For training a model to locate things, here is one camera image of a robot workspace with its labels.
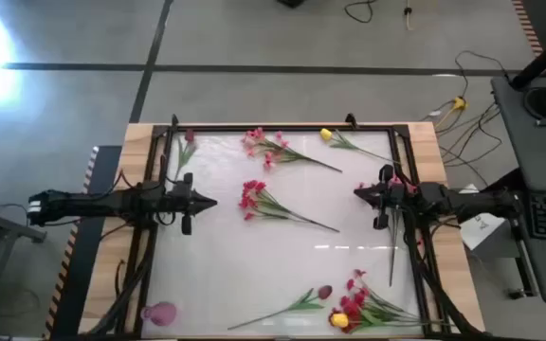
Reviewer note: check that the yellow power plug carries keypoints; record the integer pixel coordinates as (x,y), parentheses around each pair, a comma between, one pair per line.
(460,103)

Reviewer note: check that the white paper box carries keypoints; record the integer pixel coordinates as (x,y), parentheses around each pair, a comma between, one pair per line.
(484,227)

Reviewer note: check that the black frame clamp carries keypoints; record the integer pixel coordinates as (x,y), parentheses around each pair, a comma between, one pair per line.
(174,120)
(350,120)

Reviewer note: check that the grey metal stand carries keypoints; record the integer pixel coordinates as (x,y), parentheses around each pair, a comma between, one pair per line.
(7,227)

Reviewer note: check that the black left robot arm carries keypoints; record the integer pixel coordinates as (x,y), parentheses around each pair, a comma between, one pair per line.
(102,203)

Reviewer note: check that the black desk leg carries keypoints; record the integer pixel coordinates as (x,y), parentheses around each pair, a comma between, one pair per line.
(524,265)

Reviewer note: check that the small white plug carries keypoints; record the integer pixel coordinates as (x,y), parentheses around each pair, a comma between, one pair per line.
(434,113)

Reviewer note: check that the grey desk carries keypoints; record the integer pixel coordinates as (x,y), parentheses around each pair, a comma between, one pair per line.
(538,161)

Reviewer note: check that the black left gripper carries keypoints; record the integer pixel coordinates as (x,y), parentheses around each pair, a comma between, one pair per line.
(183,201)

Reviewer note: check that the black monitor pole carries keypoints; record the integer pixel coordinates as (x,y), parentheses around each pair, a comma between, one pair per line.
(543,59)

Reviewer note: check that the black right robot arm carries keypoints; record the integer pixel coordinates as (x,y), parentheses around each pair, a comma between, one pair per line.
(467,203)

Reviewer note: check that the dark red tulip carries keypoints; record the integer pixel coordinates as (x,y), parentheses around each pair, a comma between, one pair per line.
(325,292)
(190,136)

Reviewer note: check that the black aluminium table frame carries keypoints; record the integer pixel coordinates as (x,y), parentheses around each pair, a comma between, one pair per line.
(278,128)

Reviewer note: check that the black floor object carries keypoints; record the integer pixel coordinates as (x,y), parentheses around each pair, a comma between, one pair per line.
(291,3)

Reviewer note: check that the purple glass vase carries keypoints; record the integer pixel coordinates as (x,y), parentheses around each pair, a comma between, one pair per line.
(161,313)

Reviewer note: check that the red flower spray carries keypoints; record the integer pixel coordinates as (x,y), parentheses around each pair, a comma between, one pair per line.
(351,308)
(249,184)

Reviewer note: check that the white table mat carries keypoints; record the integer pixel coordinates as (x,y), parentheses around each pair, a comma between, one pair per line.
(263,274)

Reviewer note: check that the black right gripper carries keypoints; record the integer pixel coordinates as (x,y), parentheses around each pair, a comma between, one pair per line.
(389,194)

